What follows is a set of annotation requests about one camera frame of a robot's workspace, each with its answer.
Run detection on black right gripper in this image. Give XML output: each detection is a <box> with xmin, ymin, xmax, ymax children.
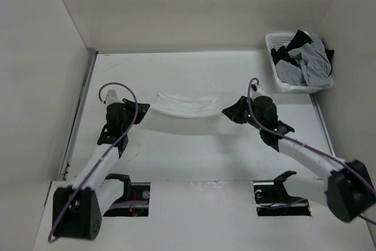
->
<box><xmin>222</xmin><ymin>96</ymin><xmax>264</xmax><ymax>130</ymax></box>

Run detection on white tank top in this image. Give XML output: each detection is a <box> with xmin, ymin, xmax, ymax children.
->
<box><xmin>150</xmin><ymin>92</ymin><xmax>226</xmax><ymax>119</ymax></box>

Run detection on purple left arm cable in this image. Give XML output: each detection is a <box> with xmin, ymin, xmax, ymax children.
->
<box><xmin>48</xmin><ymin>82</ymin><xmax>147</xmax><ymax>243</ymax></box>

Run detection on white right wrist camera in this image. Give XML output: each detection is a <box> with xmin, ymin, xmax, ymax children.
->
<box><xmin>250</xmin><ymin>84</ymin><xmax>264</xmax><ymax>100</ymax></box>

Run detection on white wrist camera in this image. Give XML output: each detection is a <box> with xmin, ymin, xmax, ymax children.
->
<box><xmin>104</xmin><ymin>89</ymin><xmax>121</xmax><ymax>106</ymax></box>
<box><xmin>250</xmin><ymin>84</ymin><xmax>264</xmax><ymax>100</ymax></box>

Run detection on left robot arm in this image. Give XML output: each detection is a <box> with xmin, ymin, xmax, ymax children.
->
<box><xmin>48</xmin><ymin>99</ymin><xmax>150</xmax><ymax>242</ymax></box>

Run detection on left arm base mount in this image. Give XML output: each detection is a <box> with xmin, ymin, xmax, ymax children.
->
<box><xmin>104</xmin><ymin>173</ymin><xmax>151</xmax><ymax>217</ymax></box>

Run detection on white plastic laundry basket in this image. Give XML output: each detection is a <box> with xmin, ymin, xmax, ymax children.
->
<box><xmin>265</xmin><ymin>30</ymin><xmax>334</xmax><ymax>93</ymax></box>

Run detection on grey folded tank top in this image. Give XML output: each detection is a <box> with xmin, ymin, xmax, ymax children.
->
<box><xmin>276</xmin><ymin>60</ymin><xmax>307</xmax><ymax>86</ymax></box>

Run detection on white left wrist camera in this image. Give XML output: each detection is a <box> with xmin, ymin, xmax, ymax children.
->
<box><xmin>104</xmin><ymin>89</ymin><xmax>121</xmax><ymax>106</ymax></box>

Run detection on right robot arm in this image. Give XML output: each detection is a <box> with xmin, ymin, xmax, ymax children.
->
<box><xmin>222</xmin><ymin>96</ymin><xmax>375</xmax><ymax>222</ymax></box>

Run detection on black tank top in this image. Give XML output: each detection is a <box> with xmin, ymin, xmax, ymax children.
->
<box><xmin>270</xmin><ymin>30</ymin><xmax>334</xmax><ymax>81</ymax></box>

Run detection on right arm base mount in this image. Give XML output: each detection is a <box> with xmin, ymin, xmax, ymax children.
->
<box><xmin>253</xmin><ymin>170</ymin><xmax>311</xmax><ymax>217</ymax></box>

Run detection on metal table edge rail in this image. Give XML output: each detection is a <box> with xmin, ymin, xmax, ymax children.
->
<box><xmin>56</xmin><ymin>48</ymin><xmax>98</xmax><ymax>181</ymax></box>

